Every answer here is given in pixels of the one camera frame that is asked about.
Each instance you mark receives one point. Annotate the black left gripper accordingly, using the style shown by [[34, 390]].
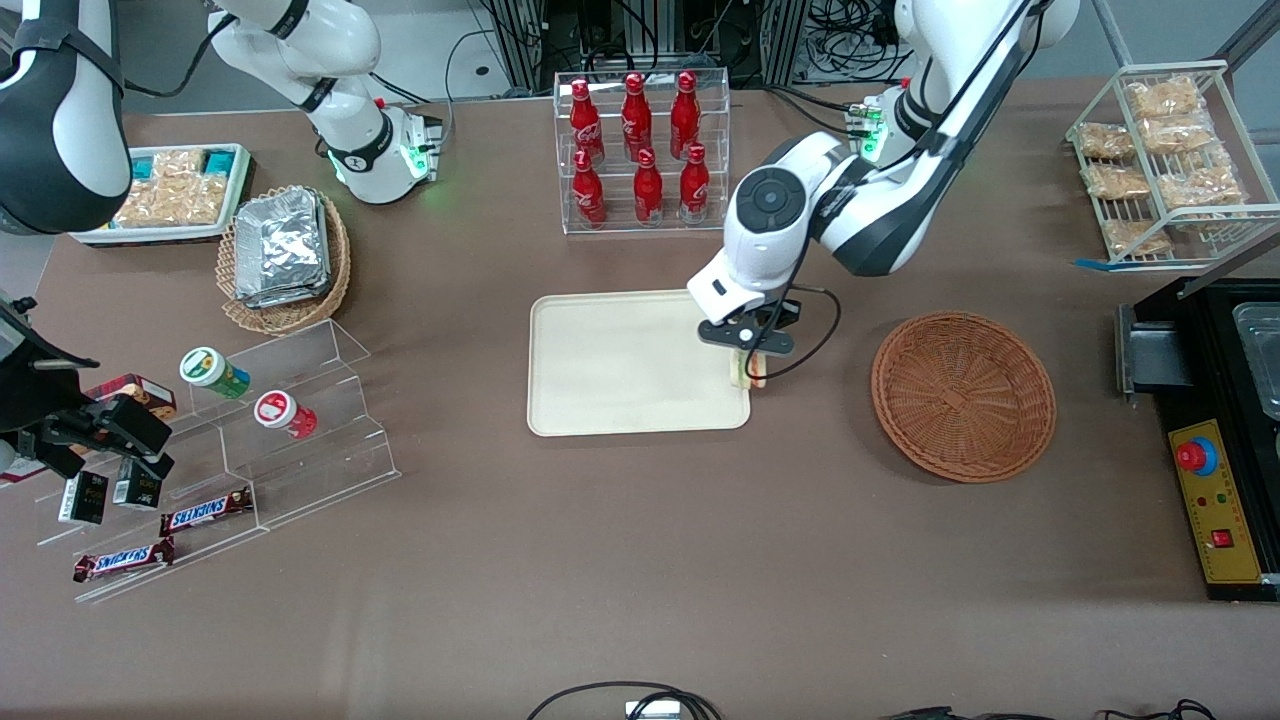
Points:
[[785, 314]]

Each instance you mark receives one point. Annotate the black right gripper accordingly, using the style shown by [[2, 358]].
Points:
[[28, 400]]

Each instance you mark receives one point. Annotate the triangular sandwich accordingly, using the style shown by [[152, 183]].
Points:
[[748, 375]]

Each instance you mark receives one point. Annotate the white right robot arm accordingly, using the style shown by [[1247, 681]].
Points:
[[60, 120]]

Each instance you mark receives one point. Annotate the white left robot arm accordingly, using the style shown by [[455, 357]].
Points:
[[880, 215]]

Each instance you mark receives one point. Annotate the beige rectangular tray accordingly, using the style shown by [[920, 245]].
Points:
[[620, 365]]

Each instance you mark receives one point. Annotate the round brown wicker basket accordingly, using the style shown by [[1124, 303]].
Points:
[[960, 400]]

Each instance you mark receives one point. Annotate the white plastic snack tray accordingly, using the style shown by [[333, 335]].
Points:
[[95, 236]]

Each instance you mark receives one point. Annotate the oval tan wicker basket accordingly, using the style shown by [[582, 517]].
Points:
[[285, 312]]

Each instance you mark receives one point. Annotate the small black box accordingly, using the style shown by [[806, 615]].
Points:
[[83, 498], [136, 487]]

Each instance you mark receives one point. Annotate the brown chocolate box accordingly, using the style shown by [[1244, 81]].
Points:
[[140, 390]]

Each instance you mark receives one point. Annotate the brown snickers bar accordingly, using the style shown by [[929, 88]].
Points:
[[122, 561], [205, 512]]

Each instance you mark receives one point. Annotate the green lidded cup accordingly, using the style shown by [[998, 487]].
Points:
[[212, 370]]

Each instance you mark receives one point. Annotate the red cola bottle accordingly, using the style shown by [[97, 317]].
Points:
[[684, 120], [588, 195], [694, 190], [586, 125], [636, 120], [648, 192]]

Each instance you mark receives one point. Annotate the red lidded cup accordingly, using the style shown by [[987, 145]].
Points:
[[283, 413]]

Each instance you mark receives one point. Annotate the clear acrylic stepped display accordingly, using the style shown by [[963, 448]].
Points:
[[320, 460]]

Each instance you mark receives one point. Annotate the clear acrylic bottle rack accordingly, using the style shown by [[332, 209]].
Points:
[[720, 110]]

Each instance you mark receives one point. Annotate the silver foil pack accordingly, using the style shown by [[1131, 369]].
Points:
[[300, 298], [280, 240]]

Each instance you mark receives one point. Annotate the clear cracker bag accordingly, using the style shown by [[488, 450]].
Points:
[[170, 202], [180, 165]]

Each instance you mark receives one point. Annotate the teal snack pack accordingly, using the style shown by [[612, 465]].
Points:
[[219, 160], [145, 168]]

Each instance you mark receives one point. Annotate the blue tape strip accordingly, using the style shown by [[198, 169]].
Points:
[[1090, 264]]

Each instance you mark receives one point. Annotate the small silver plug box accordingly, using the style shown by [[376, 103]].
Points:
[[652, 711]]

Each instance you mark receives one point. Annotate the clear nut snack bag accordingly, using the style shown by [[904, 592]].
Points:
[[1178, 132], [1118, 181], [1135, 238], [1200, 180], [1106, 141], [1165, 97]]

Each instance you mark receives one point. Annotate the red emergency stop button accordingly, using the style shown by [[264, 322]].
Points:
[[1195, 457]]

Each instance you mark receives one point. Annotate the grey aluminium profile bar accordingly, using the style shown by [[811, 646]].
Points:
[[1250, 30], [1113, 30]]

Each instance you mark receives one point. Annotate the clear plastic container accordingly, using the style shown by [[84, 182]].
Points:
[[1260, 360]]

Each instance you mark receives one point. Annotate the black yellow control box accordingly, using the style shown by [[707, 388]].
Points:
[[1225, 560]]

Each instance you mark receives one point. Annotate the black aluminium frame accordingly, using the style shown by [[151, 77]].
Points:
[[650, 30]]

